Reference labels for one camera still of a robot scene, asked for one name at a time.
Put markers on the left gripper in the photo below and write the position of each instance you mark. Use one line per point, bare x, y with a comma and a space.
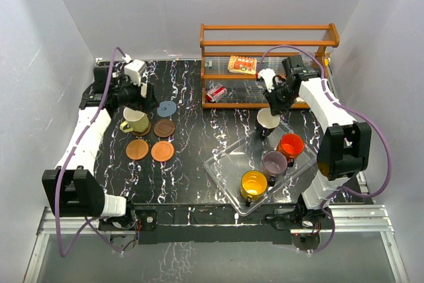
148, 103

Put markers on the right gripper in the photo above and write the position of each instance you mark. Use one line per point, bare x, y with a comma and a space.
275, 107

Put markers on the black and white mug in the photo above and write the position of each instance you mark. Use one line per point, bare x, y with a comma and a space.
266, 123

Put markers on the pale green mug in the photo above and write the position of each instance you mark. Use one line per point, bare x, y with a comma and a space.
134, 121

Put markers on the dark wooden coaster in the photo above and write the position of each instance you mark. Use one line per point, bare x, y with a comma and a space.
144, 133
164, 128

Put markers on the orange mug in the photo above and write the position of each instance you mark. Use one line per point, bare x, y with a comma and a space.
291, 146

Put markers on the light wooden coaster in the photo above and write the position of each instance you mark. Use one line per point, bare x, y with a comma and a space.
137, 149
162, 151

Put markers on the purple mug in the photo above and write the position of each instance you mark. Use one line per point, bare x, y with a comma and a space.
273, 165

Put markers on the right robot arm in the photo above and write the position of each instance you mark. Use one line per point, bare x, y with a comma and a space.
345, 147

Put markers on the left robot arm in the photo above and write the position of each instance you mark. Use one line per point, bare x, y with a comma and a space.
71, 187

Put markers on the blue paper coaster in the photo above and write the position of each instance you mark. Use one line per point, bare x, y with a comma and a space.
166, 109

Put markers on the clear plastic tray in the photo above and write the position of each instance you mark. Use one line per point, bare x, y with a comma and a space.
227, 167

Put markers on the orange snack packet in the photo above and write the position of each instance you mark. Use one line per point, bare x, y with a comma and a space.
242, 65

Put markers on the red and white can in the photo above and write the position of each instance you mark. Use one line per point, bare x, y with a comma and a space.
214, 94

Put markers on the wooden shelf rack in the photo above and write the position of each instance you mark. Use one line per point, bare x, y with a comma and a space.
269, 44

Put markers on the yellow mug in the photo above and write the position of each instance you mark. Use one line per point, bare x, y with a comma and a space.
253, 186

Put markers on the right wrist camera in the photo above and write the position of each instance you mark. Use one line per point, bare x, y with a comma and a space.
270, 79

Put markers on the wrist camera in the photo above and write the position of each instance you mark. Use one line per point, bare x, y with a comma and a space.
270, 79
134, 70

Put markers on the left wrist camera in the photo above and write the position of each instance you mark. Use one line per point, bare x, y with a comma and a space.
134, 70

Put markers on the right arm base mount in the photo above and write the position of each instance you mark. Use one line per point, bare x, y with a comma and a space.
291, 223

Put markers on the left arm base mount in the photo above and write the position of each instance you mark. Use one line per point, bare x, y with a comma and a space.
129, 221

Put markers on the aluminium frame rail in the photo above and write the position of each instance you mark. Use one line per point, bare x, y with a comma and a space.
205, 243

